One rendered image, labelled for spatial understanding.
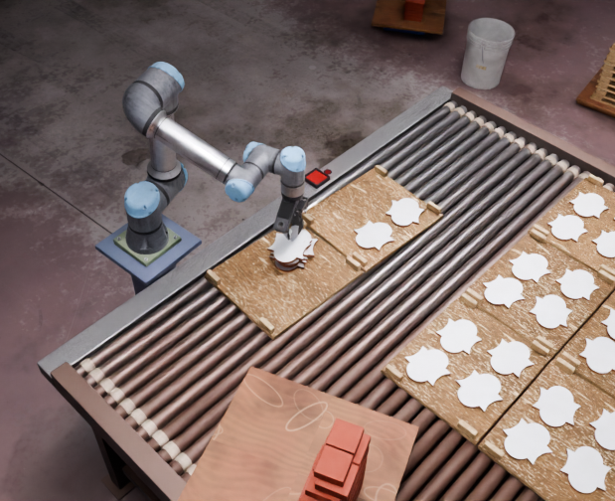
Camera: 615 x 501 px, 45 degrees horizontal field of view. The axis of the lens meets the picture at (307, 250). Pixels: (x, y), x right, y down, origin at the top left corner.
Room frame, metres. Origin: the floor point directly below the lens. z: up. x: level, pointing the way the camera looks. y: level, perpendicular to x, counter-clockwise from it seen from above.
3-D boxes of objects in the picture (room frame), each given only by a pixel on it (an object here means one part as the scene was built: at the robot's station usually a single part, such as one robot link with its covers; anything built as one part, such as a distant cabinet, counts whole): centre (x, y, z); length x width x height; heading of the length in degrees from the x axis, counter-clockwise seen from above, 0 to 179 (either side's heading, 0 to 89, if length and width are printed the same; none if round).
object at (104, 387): (1.88, -0.04, 0.90); 1.95 x 0.05 x 0.05; 138
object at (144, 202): (1.80, 0.56, 1.06); 0.13 x 0.12 x 0.14; 156
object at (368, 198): (1.92, -0.23, 0.93); 0.41 x 0.35 x 0.02; 134
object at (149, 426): (1.74, -0.19, 0.90); 1.95 x 0.05 x 0.05; 138
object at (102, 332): (1.99, 0.09, 0.89); 2.08 x 0.08 x 0.06; 138
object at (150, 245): (1.80, 0.57, 0.94); 0.15 x 0.15 x 0.10
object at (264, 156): (1.73, 0.15, 1.34); 0.11 x 0.11 x 0.08; 66
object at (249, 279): (1.63, 0.07, 0.93); 0.41 x 0.35 x 0.02; 135
